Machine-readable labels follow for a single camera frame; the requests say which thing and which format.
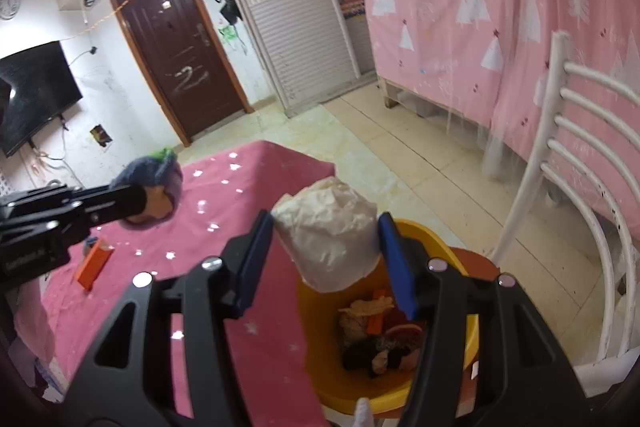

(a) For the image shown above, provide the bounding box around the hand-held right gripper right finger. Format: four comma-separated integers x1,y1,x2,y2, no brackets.
377,212,591,427

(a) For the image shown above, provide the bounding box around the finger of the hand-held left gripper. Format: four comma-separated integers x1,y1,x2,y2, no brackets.
75,203,150,228
75,184,148,210

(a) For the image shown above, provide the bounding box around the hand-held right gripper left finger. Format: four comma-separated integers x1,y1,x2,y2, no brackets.
65,209,276,427

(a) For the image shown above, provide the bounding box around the purple plush eggplant toy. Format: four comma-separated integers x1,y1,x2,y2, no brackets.
110,148,183,228

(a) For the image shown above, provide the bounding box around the cream knit hat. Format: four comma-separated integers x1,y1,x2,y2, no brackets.
340,297,397,343

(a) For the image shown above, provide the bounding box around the orange round disc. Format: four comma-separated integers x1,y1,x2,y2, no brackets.
386,324,423,344

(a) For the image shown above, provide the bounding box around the white paper wad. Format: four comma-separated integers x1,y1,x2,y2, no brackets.
271,177,381,293

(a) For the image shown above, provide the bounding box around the black plastic bag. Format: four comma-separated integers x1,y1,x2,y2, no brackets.
342,338,426,378

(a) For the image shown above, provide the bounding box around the yellow plastic basin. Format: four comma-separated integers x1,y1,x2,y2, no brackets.
297,219,481,415

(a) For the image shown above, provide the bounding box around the orange cardboard box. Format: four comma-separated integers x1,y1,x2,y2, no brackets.
74,244,113,292

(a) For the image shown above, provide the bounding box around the pink star-print tablecloth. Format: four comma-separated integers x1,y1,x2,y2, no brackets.
40,141,337,427

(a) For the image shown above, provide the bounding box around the black television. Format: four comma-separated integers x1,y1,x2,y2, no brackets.
0,41,83,158

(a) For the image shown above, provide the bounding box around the brown wooden door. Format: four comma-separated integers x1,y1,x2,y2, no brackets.
110,0,253,146

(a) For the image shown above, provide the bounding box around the white metal chair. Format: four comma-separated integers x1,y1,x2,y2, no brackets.
492,31,640,368

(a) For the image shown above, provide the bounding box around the white slatted wardrobe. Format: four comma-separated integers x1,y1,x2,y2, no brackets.
206,0,376,118

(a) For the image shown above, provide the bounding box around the pink tree-print curtain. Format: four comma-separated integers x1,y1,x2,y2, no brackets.
357,0,640,253

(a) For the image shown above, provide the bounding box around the wooden bed frame leg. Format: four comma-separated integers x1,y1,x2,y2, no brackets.
380,79,399,108

